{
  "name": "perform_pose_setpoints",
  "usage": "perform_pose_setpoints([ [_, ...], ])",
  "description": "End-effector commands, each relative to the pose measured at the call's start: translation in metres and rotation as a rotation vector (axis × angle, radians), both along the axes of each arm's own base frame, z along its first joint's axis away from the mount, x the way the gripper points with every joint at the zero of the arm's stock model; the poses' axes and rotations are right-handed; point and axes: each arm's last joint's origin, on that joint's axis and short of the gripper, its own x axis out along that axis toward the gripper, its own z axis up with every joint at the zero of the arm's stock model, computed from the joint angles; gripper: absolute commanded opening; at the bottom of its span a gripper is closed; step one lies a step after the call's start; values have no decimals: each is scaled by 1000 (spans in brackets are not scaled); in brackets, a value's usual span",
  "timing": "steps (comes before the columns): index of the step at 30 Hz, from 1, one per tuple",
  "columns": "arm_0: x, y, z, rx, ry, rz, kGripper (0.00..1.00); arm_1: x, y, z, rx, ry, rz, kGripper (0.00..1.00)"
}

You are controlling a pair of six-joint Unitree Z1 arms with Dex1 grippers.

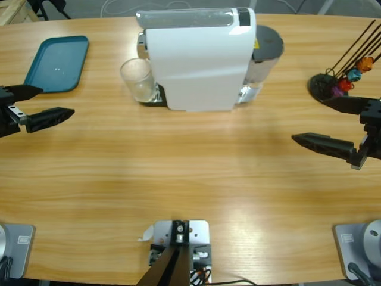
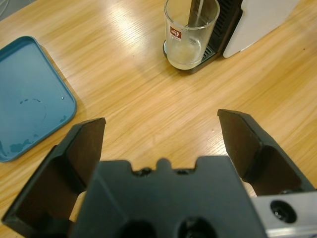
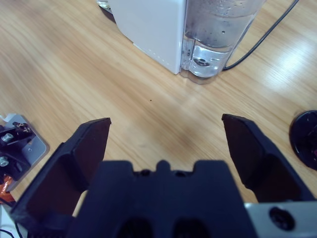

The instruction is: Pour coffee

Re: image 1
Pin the clear glass cup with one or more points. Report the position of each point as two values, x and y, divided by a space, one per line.
143 90

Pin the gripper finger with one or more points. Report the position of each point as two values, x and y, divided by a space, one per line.
47 118
348 104
25 91
324 144

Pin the black camera post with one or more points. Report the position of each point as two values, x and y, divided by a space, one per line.
175 268

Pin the purple coffee capsule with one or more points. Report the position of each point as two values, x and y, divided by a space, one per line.
337 91

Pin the white table frame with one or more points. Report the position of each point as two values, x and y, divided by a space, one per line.
253 3
326 6

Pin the white mounting block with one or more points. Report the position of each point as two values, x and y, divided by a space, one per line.
198 232

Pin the teal plastic serving tray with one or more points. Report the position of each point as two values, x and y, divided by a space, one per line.
55 64

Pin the teal coffee capsule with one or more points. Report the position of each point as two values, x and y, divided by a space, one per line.
354 74

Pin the white capsule coffee machine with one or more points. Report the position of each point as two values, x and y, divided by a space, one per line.
196 68

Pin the arm gripper body black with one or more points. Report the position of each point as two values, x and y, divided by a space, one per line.
7 122
373 125

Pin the black chair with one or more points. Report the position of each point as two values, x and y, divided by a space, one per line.
53 3

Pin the metal grid drip tray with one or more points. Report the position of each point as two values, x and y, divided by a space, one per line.
160 99

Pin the coffee machine water tank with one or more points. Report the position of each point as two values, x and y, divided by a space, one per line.
268 44

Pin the orange coffee capsule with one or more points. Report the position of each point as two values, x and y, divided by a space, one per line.
365 63

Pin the light wooden crate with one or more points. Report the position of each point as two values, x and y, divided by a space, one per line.
15 13

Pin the red coffee capsule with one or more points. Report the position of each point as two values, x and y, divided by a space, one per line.
345 85

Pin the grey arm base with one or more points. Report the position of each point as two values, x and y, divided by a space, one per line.
357 244
18 250

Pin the white paper tag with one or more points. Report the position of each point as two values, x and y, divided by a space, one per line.
147 233

